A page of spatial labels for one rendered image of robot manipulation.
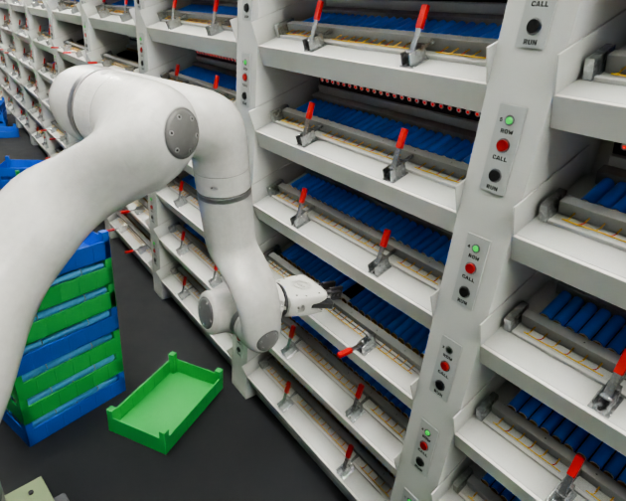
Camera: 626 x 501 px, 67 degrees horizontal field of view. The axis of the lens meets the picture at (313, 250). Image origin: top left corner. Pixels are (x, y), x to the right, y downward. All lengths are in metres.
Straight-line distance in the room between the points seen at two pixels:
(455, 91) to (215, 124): 0.36
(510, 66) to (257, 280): 0.50
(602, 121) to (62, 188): 0.62
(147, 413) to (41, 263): 1.06
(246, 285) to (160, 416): 0.85
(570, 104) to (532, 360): 0.37
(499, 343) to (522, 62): 0.42
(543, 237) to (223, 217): 0.48
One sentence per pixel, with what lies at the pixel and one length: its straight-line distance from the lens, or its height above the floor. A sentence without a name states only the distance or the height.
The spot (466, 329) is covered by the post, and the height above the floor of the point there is 0.69.
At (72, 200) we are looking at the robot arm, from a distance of 0.58.
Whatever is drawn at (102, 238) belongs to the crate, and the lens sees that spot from 1.39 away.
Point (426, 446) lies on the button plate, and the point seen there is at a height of 0.41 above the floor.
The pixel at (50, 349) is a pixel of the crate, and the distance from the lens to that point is 1.45.
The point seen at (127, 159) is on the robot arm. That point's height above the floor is 0.96.
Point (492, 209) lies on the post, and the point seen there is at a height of 0.89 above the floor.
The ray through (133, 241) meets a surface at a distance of 2.41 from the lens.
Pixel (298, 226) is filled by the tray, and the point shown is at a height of 0.68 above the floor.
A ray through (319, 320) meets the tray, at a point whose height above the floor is 0.48.
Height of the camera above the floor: 1.11
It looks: 25 degrees down
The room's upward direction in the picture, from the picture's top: 5 degrees clockwise
